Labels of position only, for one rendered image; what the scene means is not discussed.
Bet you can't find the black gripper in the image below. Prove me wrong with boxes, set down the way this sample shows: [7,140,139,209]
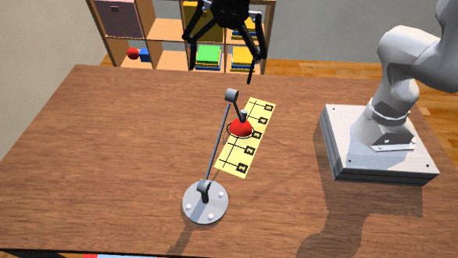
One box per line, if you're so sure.
[181,0,268,84]

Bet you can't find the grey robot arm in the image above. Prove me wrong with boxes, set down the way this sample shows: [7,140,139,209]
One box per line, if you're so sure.
[350,0,458,152]

